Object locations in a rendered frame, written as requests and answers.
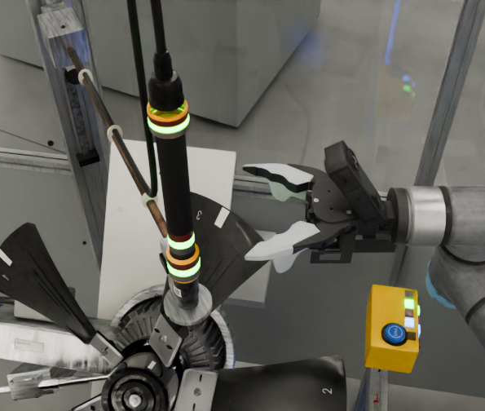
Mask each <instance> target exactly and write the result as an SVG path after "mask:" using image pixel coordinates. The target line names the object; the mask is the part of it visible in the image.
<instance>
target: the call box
mask: <svg viewBox="0 0 485 411"><path fill-rule="evenodd" d="M405 290H409V291H413V299H411V298H405ZM405 299H409V300H413V308H410V307H405ZM405 308H407V309H413V313H414V317H408V316H405ZM405 318H410V319H414V326H413V327H410V326H405ZM388 325H399V326H402V327H403V330H404V332H405V336H404V339H403V341H402V342H391V341H389V340H388V339H387V338H386V336H385V331H386V327H387V326H388ZM407 332H415V333H416V341H413V340H407ZM418 352H419V341H418V303H417V291H416V290H415V289H404V288H397V287H391V286H384V285H372V288H371V292H370V295H369V299H368V305H367V314H366V334H365V353H364V365H365V367H369V368H375V369H386V370H391V371H397V372H403V373H411V372H412V367H413V366H414V363H415V361H416V358H417V355H418Z"/></svg>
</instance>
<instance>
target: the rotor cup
mask: <svg viewBox="0 0 485 411"><path fill-rule="evenodd" d="M150 337H151V336H146V337H142V338H137V339H135V340H134V341H133V342H131V343H129V344H128V345H127V346H126V347H125V348H124V349H123V350H122V353H123V354H124V355H126V356H125V357H124V358H123V359H122V360H121V361H120V362H119V364H118V365H117V366H115V367H114V369H115V370H114V371H113V372H112V373H111V374H110V375H109V376H108V378H107V379H106V381H105V383H104V386H103V389H102V393H101V404H102V408H103V411H170V410H171V408H172V409H174V408H175V405H176V401H177V398H178V394H179V388H180V385H181V381H182V378H183V373H184V370H185V369H191V365H190V362H189V360H188V358H187V356H186V354H185V353H184V352H183V350H182V349H181V348H180V350H179V353H178V355H177V357H176V359H175V361H174V363H173V366H172V368H171V369H168V367H165V365H164V364H163V362H162V361H161V359H160V358H159V356H158V355H157V354H156V353H155V351H154V350H153V348H152V346H151V345H150V342H149V340H150ZM152 361H154V362H156V363H155V365H154V366H153V368H152V369H150V368H148V366H149V365H150V364H151V363H152ZM134 394H136V395H138V396H139V397H140V398H141V403H140V405H139V406H132V405H131V404H130V402H129V398H130V396H132V395H134ZM174 396H175V400H174V402H173V404H172V405H171V407H170V402H171V401H172V399H173V398H174Z"/></svg>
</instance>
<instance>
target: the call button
mask: <svg viewBox="0 0 485 411"><path fill-rule="evenodd" d="M385 336H386V338H387V339H388V340H389V341H391V342H393V343H400V342H402V341H403V339H404V336H405V332H404V330H403V327H402V326H399V325H388V326H387V327H386V331H385Z"/></svg>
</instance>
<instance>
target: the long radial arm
mask: <svg viewBox="0 0 485 411"><path fill-rule="evenodd" d="M87 319H88V320H89V322H90V323H91V324H92V325H93V327H94V328H95V330H96V331H97V330H98V331H99V332H100V333H102V334H103V335H104V336H105V337H106V338H107V339H108V340H112V341H113V342H114V343H116V344H117V342H116V341H114V339H115V338H118V336H119V335H115V334H114V333H113V331H114V330H115V329H116V328H117V327H113V326H110V324H111V320H105V319H100V318H94V317H89V316H87ZM0 358H1V359H6V360H16V361H22V362H27V363H33V364H38V365H48V366H53V367H59V368H64V369H74V370H80V371H85V372H91V373H101V374H108V373H110V372H111V371H113V368H109V367H108V366H109V365H110V364H109V363H108V362H107V361H106V360H105V359H104V358H103V357H102V356H101V357H100V354H99V353H98V352H97V351H96V350H95V349H94V348H93V347H92V346H91V345H89V346H88V345H87V344H86V345H85V344H83V343H82V342H81V341H80V340H79V339H78V338H77V337H76V336H74V335H73V334H71V333H70V332H68V331H67V330H66V329H64V328H63V327H61V326H60V325H57V324H56V323H55V322H50V321H44V320H33V319H28V318H22V317H17V316H15V315H14V306H10V305H2V306H1V307H0Z"/></svg>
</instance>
